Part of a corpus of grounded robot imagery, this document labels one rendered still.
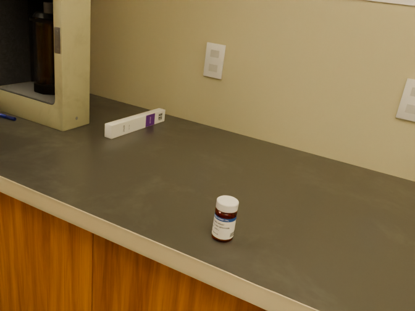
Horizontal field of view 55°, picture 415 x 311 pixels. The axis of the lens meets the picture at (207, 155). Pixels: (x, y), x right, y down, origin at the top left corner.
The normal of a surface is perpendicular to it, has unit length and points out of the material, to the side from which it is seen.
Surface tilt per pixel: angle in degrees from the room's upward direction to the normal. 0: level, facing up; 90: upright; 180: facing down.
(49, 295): 90
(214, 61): 90
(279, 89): 90
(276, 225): 1
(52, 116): 90
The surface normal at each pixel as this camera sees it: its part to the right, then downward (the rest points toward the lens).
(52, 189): 0.12, -0.92
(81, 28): 0.88, 0.27
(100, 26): -0.45, 0.28
